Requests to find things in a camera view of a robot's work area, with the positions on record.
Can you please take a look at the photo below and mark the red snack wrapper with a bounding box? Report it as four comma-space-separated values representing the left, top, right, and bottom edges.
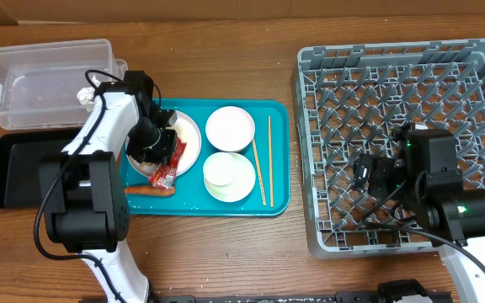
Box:
148, 137, 186, 189

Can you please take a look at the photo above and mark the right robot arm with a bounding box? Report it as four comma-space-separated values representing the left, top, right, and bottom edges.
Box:
351, 123, 485, 302

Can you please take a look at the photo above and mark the pile of peanut shells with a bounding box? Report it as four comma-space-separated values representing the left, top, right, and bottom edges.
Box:
127, 156, 158, 177

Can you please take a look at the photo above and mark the grey dishwasher rack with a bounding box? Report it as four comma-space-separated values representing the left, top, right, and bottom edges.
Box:
292, 39, 485, 259

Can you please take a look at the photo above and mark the orange carrot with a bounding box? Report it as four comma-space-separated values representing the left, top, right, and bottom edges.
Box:
124, 185, 175, 197

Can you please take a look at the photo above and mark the black tray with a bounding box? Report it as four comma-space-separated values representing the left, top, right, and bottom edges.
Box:
0, 127, 80, 209

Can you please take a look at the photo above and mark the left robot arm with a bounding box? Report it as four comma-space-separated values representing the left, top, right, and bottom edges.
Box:
33, 71, 177, 302

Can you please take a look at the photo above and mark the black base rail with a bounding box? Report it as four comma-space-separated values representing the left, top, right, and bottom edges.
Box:
148, 279, 453, 303

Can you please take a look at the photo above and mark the teal serving tray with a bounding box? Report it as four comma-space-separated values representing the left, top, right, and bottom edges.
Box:
126, 98, 290, 217

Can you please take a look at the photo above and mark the pink bowl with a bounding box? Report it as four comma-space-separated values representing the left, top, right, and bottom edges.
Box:
205, 106, 256, 152

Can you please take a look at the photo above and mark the white round plate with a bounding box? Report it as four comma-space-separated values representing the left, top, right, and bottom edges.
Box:
126, 109, 203, 178

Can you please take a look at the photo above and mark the white bowl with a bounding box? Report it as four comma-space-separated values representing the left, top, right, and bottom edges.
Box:
204, 152, 256, 203

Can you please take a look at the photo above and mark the clear plastic bin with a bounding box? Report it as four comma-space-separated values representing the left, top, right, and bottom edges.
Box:
0, 39, 128, 130

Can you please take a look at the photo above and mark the aluminium foil ball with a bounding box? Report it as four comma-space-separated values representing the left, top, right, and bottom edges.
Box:
77, 87, 94, 112

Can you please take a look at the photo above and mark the white paper cup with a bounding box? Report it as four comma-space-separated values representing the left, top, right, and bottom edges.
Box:
203, 152, 236, 186

